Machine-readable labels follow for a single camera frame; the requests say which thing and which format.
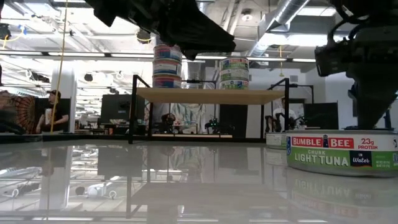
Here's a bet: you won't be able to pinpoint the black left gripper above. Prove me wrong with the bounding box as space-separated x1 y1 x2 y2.
84 0 236 61

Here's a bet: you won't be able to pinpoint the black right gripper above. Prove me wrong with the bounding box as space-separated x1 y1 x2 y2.
329 0 398 131

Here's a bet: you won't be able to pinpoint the wooden shelf black metal legs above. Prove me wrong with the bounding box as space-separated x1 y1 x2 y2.
127 74 290 144

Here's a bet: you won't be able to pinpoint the black monitor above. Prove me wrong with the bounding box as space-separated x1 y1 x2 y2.
219 104 249 138
303 101 340 130
100 94 146 125

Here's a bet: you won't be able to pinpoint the long ceiling light strip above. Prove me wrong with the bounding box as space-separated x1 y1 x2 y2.
0 51 317 66

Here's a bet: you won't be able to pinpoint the pale plastic sheet cover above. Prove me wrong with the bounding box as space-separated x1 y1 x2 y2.
152 103 206 135

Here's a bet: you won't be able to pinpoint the white work surface sheet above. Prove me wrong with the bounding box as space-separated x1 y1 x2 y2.
0 138 398 224

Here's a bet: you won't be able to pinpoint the patterned orange tapestry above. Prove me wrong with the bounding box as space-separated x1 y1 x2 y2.
0 90 42 135

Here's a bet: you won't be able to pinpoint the black ceiling dome camera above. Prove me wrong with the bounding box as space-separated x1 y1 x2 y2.
136 30 153 44

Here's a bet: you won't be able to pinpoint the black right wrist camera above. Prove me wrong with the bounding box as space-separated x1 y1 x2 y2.
313 39 356 78

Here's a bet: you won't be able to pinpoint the large silver ceiling duct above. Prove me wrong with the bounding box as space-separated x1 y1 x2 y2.
245 0 312 58

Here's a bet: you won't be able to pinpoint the yellow hanging cable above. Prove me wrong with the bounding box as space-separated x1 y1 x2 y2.
49 0 69 134

